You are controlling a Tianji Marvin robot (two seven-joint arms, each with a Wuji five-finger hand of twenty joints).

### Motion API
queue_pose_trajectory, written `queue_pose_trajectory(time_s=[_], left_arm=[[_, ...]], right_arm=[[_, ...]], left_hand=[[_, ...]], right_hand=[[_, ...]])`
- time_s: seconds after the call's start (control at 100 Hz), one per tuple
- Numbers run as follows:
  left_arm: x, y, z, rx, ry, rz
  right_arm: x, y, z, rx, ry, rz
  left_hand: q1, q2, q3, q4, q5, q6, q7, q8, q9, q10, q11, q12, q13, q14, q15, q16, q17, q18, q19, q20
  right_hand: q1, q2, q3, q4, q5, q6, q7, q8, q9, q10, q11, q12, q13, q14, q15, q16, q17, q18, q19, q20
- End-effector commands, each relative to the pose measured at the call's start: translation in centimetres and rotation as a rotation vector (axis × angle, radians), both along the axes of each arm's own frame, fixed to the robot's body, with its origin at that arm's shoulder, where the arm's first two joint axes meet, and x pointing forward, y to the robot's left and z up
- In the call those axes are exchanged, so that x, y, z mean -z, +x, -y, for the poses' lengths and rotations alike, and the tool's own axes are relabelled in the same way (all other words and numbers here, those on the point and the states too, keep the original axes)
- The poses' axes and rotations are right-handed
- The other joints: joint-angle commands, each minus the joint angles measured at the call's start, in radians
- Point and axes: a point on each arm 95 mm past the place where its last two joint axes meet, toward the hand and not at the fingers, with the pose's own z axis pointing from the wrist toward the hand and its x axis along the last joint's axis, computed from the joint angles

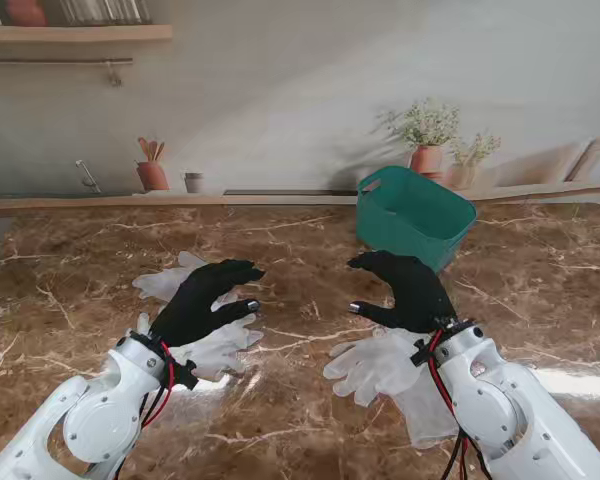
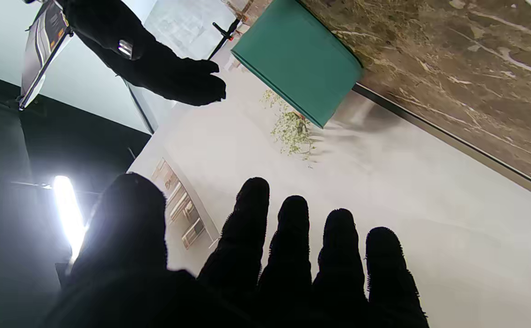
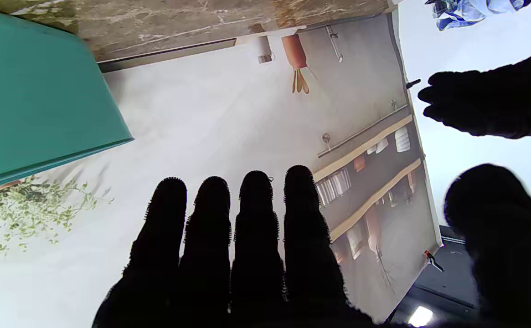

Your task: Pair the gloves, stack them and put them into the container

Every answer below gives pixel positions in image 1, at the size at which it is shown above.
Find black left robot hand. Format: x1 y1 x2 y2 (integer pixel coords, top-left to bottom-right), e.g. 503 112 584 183
149 258 267 347

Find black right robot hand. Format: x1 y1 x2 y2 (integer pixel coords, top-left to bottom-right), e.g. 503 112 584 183
347 249 457 335

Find teal plastic basket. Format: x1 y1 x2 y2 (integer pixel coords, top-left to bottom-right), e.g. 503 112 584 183
355 165 479 275

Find terracotta utensil pot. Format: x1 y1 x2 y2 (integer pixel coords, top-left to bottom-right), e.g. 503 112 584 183
135 160 170 192

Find small dried flower bouquet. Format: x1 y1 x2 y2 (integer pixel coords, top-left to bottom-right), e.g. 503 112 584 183
449 130 502 167

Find chrome faucet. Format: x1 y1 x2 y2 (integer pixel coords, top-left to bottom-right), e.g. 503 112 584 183
74 159 103 195

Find pale wooden cutting board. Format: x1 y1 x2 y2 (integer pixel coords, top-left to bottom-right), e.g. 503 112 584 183
565 130 600 182

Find row of glass jars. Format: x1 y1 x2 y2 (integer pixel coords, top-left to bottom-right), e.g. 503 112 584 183
59 0 154 26

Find terracotta jar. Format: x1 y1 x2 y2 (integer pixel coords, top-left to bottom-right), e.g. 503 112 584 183
4 0 49 27

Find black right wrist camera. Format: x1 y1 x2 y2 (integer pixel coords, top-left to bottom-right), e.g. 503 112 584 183
410 339 439 369

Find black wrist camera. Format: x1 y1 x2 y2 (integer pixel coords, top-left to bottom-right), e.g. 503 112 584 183
172 358 200 392
410 339 439 369

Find red black left arm cables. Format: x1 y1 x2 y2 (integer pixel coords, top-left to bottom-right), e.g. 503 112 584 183
112 342 176 480

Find red black arm cables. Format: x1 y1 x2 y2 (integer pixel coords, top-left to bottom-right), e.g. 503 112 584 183
112 342 176 480
429 329 491 480

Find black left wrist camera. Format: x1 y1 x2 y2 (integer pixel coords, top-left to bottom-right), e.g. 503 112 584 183
172 358 200 392

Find red black right arm cables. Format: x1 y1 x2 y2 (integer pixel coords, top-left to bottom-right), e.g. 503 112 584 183
429 329 491 480

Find metal wall rail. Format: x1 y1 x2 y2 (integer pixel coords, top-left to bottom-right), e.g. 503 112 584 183
0 57 134 65

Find wooden wall shelf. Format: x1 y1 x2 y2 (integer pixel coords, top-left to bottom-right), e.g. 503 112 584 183
0 23 174 44

